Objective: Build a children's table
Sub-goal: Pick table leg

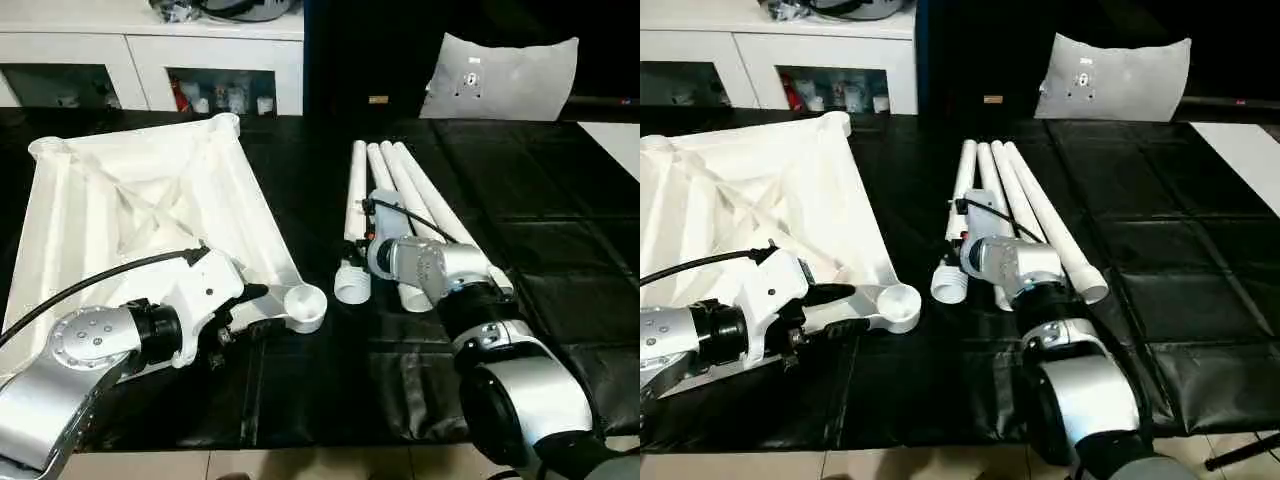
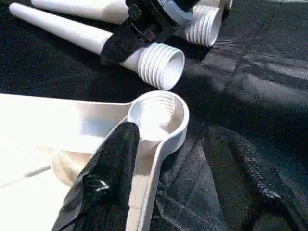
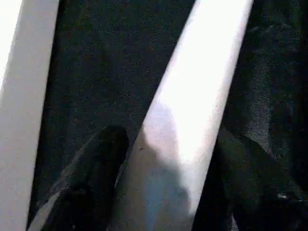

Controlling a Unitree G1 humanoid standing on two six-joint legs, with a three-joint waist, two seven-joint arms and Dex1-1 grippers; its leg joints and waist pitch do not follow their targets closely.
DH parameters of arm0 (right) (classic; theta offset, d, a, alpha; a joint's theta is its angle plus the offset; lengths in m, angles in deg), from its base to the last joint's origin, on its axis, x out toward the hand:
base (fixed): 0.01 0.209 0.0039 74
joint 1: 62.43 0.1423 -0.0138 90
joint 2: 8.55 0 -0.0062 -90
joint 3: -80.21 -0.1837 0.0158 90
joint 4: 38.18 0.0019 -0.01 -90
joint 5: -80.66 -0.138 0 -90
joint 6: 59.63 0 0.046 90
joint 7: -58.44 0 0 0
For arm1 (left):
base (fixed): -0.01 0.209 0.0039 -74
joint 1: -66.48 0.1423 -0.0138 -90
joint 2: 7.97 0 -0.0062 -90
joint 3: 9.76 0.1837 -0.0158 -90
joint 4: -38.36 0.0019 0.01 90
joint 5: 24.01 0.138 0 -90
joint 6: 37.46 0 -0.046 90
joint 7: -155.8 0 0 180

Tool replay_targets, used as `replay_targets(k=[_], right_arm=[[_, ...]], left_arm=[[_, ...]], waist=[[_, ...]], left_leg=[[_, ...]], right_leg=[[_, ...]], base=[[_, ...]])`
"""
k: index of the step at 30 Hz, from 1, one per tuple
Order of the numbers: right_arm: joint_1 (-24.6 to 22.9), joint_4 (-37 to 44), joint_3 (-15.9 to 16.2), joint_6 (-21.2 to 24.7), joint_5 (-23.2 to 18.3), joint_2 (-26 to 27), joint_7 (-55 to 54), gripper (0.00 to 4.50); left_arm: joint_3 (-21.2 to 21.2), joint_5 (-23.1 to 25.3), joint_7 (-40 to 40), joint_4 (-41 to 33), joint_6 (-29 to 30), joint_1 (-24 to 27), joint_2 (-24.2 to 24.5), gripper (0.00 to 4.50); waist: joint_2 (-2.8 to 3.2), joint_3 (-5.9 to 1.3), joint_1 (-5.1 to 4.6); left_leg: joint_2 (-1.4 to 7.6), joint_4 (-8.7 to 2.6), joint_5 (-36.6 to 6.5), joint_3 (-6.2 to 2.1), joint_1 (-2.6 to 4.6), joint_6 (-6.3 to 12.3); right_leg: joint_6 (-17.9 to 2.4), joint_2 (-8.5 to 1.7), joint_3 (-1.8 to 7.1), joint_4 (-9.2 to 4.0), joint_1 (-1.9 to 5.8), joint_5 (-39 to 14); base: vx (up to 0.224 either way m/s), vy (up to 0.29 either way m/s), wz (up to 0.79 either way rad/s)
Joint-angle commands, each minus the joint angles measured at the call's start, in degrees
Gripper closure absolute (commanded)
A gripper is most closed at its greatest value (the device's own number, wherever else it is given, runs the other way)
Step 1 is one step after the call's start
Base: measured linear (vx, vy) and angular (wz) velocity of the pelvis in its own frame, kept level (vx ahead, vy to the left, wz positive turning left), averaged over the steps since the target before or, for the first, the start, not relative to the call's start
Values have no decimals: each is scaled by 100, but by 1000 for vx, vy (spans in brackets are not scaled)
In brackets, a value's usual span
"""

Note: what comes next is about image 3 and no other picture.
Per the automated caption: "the white plastic table leg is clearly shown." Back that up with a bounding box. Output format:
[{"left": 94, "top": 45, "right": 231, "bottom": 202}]
[{"left": 113, "top": 0, "right": 255, "bottom": 231}]

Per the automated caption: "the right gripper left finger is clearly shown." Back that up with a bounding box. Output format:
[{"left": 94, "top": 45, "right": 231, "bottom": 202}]
[{"left": 28, "top": 125, "right": 130, "bottom": 231}]

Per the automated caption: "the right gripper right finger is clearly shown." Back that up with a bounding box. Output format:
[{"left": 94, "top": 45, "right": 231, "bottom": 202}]
[{"left": 192, "top": 129, "right": 308, "bottom": 231}]

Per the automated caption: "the white plastic table top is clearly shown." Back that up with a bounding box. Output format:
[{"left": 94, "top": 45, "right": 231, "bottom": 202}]
[{"left": 0, "top": 0, "right": 60, "bottom": 231}]

